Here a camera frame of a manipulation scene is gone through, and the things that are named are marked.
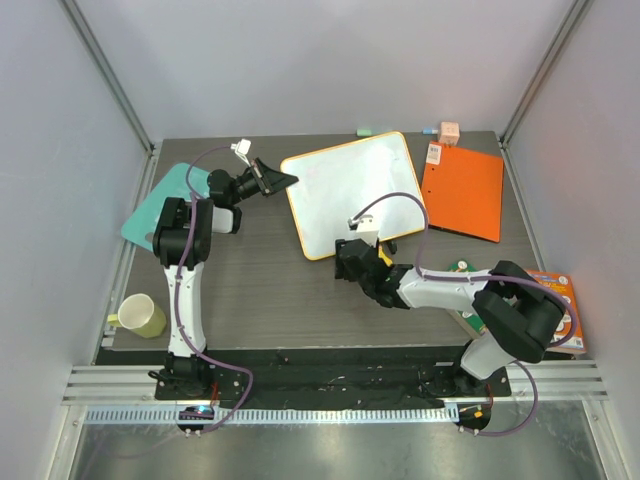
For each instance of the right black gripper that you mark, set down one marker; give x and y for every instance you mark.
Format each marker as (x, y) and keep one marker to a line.
(351, 260)

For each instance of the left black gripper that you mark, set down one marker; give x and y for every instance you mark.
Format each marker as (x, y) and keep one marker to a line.
(272, 181)

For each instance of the yellow bone shaped eraser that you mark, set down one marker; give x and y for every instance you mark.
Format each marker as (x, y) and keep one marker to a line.
(384, 257)

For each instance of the yellow framed whiteboard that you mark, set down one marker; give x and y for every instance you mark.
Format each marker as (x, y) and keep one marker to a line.
(337, 182)

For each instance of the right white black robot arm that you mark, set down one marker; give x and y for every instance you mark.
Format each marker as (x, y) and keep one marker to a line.
(520, 314)

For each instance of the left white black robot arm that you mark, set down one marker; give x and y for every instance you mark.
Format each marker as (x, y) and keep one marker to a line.
(182, 244)

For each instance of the green book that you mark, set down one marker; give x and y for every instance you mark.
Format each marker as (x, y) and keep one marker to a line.
(469, 321)

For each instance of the orange folder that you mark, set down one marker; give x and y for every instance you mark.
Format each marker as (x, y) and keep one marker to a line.
(462, 191)

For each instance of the teal cutting board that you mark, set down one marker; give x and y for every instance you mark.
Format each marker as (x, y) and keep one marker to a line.
(141, 225)

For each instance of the pink cube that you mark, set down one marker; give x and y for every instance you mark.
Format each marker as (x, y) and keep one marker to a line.
(449, 133)

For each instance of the pale yellow mug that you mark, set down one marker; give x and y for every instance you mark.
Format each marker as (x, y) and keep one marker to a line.
(140, 315)

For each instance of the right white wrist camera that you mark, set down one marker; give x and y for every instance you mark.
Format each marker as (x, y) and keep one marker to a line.
(366, 228)

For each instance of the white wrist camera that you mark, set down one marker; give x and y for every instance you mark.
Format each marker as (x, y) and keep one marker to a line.
(241, 149)
(366, 228)

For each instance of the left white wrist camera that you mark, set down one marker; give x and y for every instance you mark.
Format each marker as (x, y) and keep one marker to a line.
(241, 149)

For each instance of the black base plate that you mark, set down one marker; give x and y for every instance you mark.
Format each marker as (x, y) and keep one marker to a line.
(333, 379)

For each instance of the slotted grey cable duct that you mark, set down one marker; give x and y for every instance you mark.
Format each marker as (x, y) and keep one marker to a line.
(186, 416)

